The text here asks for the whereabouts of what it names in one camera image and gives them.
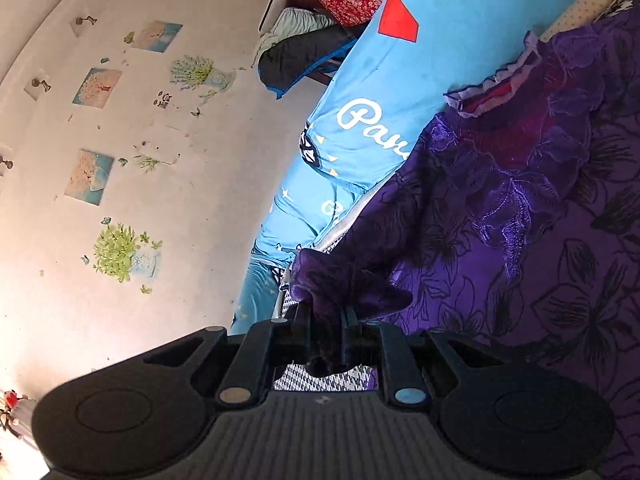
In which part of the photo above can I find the dark blue-trimmed jacket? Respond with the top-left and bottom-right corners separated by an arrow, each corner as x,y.
257,22 -> 368,99

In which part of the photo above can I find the houndstooth sofa seat cover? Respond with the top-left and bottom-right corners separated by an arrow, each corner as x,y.
271,0 -> 640,394

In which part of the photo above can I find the purple floral garment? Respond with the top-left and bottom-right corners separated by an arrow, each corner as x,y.
291,8 -> 639,479

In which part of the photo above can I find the blue cartoon sofa back cover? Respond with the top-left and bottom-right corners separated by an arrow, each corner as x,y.
230,0 -> 614,336

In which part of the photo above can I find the light green striped cloth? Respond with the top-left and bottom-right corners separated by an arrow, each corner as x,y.
256,8 -> 336,56

